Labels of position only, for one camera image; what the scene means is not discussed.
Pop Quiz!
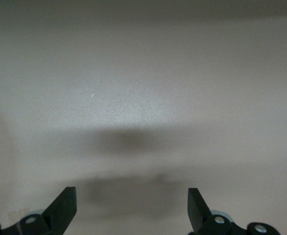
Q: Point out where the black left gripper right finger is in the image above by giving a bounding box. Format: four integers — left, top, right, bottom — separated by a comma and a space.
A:
187, 188, 281, 235

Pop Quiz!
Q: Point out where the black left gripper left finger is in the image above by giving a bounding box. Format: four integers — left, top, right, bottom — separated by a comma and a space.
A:
0, 186, 77, 235

